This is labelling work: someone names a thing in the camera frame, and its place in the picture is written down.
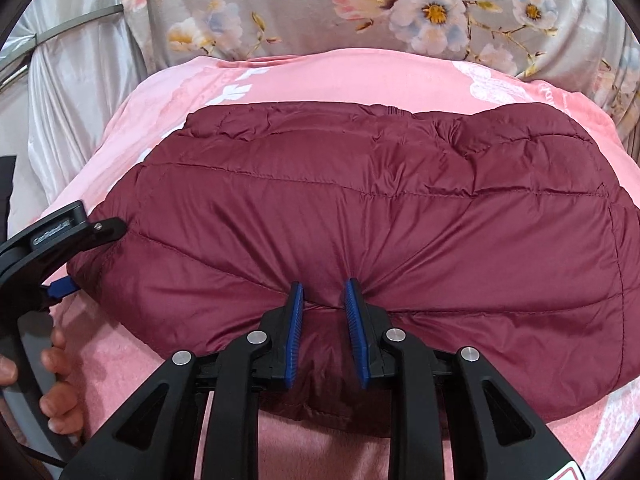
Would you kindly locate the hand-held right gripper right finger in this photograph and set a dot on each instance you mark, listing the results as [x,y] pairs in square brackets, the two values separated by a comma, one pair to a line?
[352,330]

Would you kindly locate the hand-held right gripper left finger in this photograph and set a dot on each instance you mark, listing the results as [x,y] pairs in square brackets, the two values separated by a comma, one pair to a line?
[295,340]

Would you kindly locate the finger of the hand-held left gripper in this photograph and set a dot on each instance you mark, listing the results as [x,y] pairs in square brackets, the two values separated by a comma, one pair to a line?
[107,230]
[62,290]

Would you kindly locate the maroon quilted puffer jacket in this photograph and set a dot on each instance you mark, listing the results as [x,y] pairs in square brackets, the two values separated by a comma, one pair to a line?
[375,220]

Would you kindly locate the person's left hand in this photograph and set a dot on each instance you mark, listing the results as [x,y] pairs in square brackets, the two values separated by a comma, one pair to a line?
[57,360]

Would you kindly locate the dark cloth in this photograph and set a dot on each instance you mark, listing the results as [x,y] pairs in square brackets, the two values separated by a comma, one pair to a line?
[7,195]

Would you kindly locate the silver satin curtain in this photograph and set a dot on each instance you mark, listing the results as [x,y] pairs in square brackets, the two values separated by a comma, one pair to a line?
[75,95]

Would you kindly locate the pink printed blanket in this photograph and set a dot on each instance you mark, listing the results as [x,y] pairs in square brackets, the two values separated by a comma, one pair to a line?
[300,85]

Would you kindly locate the grey floral bed sheet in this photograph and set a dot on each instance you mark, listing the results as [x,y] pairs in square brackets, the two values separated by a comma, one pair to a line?
[280,0]

